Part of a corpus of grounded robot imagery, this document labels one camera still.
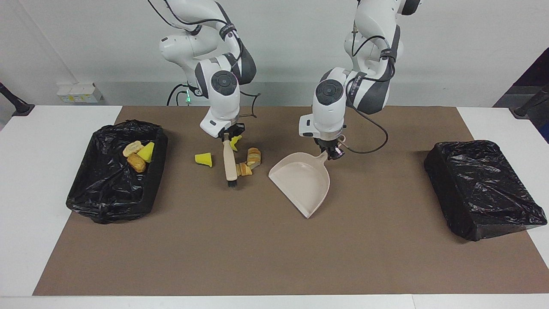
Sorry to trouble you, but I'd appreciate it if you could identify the black right base cable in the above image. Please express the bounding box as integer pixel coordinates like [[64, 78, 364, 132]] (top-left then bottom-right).
[[166, 83, 190, 106]]

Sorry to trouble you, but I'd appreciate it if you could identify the beige handled black bristle brush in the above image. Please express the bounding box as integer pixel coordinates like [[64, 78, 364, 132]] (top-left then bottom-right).
[[222, 133, 238, 189]]

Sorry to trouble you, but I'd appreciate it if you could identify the pale flaky bread piece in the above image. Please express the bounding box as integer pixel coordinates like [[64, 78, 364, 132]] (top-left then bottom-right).
[[123, 140, 144, 158]]

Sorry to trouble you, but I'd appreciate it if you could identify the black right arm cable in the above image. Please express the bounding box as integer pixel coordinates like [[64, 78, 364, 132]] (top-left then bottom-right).
[[148, 0, 262, 119]]

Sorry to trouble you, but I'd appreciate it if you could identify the brown bread roll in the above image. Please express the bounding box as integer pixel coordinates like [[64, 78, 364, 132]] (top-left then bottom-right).
[[127, 153, 147, 173]]

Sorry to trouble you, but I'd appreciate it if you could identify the brown table mat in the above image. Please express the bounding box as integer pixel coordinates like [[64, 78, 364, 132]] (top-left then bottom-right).
[[33, 106, 549, 296]]

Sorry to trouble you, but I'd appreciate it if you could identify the bin wrapped in black bag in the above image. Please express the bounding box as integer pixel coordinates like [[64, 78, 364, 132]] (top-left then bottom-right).
[[424, 140, 548, 242]]

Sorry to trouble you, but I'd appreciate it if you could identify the white wall socket box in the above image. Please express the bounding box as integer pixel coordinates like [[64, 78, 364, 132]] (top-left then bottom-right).
[[57, 82, 103, 103]]

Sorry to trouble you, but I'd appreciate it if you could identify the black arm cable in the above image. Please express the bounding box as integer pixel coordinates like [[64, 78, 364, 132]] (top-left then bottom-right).
[[148, 0, 262, 119], [339, 21, 401, 154]]

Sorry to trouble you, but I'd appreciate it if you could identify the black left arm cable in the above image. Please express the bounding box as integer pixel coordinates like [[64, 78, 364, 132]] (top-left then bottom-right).
[[339, 21, 401, 154]]

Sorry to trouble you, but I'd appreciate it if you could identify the black camera stand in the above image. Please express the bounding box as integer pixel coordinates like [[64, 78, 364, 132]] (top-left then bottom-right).
[[509, 84, 549, 118], [0, 82, 36, 117]]

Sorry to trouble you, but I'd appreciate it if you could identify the open bin with black bag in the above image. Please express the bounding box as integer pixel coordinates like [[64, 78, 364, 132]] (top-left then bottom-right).
[[66, 120, 169, 224]]

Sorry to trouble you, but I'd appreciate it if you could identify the beige plastic dustpan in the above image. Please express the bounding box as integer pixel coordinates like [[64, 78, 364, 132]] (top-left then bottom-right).
[[268, 151, 331, 219]]

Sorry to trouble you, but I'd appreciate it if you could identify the green and yellow sponge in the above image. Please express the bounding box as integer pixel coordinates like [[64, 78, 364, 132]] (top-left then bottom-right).
[[137, 142, 155, 164]]

